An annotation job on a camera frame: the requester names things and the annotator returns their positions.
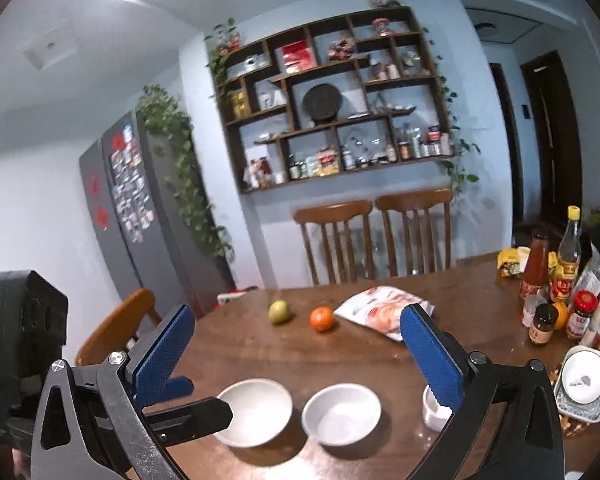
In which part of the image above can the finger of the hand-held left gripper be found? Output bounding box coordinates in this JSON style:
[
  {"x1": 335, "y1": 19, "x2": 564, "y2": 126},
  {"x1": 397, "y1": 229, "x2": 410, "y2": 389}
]
[
  {"x1": 141, "y1": 395, "x2": 233, "y2": 447},
  {"x1": 147, "y1": 375, "x2": 196, "y2": 407}
]

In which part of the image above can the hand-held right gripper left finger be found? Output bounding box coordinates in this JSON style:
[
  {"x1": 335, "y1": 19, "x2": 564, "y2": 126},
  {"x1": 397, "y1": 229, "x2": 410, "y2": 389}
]
[{"x1": 30, "y1": 304, "x2": 197, "y2": 480}]

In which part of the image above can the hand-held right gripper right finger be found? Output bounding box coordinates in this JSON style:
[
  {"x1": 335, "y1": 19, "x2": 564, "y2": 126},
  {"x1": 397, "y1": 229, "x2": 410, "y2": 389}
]
[{"x1": 400, "y1": 304, "x2": 566, "y2": 480}]

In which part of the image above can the small white ribbed cup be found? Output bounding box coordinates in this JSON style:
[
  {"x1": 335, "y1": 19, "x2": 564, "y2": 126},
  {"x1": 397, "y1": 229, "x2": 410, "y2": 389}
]
[{"x1": 422, "y1": 385, "x2": 453, "y2": 432}]

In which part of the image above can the large white bowl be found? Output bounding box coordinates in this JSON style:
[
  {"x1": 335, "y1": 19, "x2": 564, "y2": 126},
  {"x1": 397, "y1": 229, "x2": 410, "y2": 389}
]
[{"x1": 215, "y1": 379, "x2": 293, "y2": 448}]

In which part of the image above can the medium white bowl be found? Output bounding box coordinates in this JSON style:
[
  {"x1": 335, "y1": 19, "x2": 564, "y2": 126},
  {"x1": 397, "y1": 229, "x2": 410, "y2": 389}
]
[{"x1": 301, "y1": 383, "x2": 382, "y2": 447}]

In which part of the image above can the wooden chair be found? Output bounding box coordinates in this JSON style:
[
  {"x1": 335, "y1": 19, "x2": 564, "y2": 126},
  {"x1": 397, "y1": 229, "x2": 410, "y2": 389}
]
[
  {"x1": 293, "y1": 200, "x2": 373, "y2": 286},
  {"x1": 75, "y1": 288, "x2": 162, "y2": 367},
  {"x1": 375, "y1": 189, "x2": 453, "y2": 277}
]

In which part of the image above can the white snack bag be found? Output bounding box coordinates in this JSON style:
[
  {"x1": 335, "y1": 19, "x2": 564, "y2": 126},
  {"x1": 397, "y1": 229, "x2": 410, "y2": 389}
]
[{"x1": 333, "y1": 286, "x2": 435, "y2": 343}]

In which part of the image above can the red and white tool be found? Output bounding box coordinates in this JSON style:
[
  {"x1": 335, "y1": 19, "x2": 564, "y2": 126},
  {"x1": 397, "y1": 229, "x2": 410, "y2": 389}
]
[{"x1": 215, "y1": 287, "x2": 258, "y2": 306}]

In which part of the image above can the clear glass jar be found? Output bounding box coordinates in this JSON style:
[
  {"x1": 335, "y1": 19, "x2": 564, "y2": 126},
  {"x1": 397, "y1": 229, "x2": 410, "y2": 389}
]
[{"x1": 521, "y1": 294, "x2": 548, "y2": 328}]

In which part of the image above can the grey refrigerator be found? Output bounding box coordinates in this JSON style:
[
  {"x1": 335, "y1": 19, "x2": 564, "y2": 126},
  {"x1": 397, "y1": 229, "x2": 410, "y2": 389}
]
[{"x1": 79, "y1": 110, "x2": 236, "y2": 321}]

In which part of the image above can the brown jar black lid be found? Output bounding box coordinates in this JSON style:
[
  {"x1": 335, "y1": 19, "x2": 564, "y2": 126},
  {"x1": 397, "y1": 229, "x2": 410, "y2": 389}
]
[{"x1": 528, "y1": 303, "x2": 559, "y2": 346}]

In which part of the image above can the yellow snack packet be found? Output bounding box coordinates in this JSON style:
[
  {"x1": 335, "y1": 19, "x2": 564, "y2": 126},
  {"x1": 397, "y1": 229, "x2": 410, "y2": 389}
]
[{"x1": 497, "y1": 246, "x2": 533, "y2": 278}]

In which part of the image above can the green pear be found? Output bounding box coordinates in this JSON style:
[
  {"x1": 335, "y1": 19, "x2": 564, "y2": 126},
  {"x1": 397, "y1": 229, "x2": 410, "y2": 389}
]
[{"x1": 268, "y1": 300, "x2": 292, "y2": 325}]

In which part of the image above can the red sauce bottle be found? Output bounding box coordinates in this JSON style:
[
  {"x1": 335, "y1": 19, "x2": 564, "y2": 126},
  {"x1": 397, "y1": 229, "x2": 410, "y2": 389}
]
[{"x1": 519, "y1": 232, "x2": 551, "y2": 301}]

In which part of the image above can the red lid jar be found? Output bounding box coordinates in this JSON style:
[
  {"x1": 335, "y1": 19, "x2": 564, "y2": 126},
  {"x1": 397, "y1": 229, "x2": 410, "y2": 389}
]
[{"x1": 566, "y1": 291, "x2": 600, "y2": 341}]

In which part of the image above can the yellow cap vinegar bottle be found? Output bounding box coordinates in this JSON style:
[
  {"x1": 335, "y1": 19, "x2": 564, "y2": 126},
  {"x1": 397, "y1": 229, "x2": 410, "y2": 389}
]
[{"x1": 550, "y1": 205, "x2": 583, "y2": 303}]

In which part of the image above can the cluster of fridge magnets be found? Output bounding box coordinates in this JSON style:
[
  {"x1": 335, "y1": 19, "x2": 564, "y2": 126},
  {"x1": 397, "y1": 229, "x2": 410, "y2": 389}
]
[{"x1": 110, "y1": 125, "x2": 153, "y2": 245}]

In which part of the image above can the trailing green plant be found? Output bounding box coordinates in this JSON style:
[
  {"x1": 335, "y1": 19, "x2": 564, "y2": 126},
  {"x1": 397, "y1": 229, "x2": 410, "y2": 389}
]
[{"x1": 137, "y1": 85, "x2": 233, "y2": 261}]

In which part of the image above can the dark brown door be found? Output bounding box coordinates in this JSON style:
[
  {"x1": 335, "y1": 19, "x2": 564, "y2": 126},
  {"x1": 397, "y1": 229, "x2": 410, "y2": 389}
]
[{"x1": 520, "y1": 50, "x2": 588, "y2": 271}]

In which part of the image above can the black round plate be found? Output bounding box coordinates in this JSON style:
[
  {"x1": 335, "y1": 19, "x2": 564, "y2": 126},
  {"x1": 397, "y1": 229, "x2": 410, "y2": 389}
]
[{"x1": 302, "y1": 84, "x2": 342, "y2": 123}]

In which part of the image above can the white ceiling panel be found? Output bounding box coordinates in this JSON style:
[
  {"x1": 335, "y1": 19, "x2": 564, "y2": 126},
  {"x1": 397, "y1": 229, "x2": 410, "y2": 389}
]
[{"x1": 22, "y1": 19, "x2": 77, "y2": 72}]

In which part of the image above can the small green vine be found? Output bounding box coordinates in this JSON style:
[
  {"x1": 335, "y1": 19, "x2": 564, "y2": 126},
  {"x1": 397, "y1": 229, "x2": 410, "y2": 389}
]
[{"x1": 205, "y1": 17, "x2": 241, "y2": 101}]

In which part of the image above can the wooden wall shelf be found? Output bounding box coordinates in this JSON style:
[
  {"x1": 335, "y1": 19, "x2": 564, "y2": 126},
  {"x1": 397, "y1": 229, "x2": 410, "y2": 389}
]
[{"x1": 211, "y1": 6, "x2": 455, "y2": 195}]

